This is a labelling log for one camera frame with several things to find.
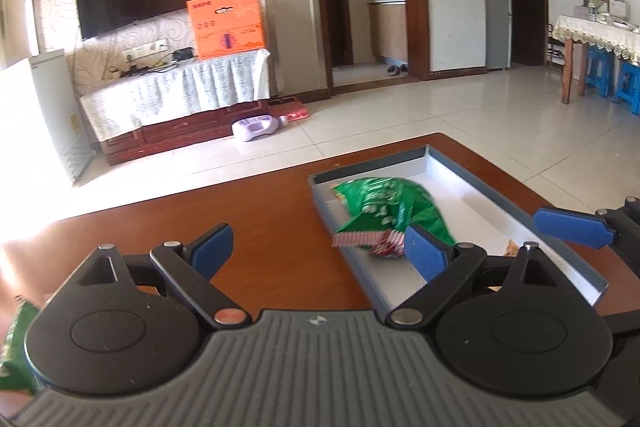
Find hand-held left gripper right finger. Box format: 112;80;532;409
386;223;561;329

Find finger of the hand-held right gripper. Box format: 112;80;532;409
532;197;640;280

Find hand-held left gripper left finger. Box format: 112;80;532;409
75;223;252;329

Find grey cardboard tray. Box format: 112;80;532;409
307;144;610;325

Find large green snack packet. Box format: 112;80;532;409
0;297;45;393

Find dark wooden television cabinet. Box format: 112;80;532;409
92;99;275;166

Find purple detergent bottle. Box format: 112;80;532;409
231;115;289;142

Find blue plastic stool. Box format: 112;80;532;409
612;62;640;116
585;47;616;98

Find pink floor scale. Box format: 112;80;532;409
270;99;309;122

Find white patterned cabinet cloth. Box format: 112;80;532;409
80;48;272;142

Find dining table with lace cloth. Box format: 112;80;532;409
554;14;640;105

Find white boxes on dining table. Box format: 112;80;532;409
574;0;632;24

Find wooden kitchen counter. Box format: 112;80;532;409
368;0;408;62

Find white chest freezer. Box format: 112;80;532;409
0;49;94;185

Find orange cardboard box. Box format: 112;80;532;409
186;0;266;60

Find grey refrigerator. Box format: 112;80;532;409
481;0;512;72

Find power strip with cables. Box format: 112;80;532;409
107;61;176;78

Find white wall sockets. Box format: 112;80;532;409
122;39;168;58

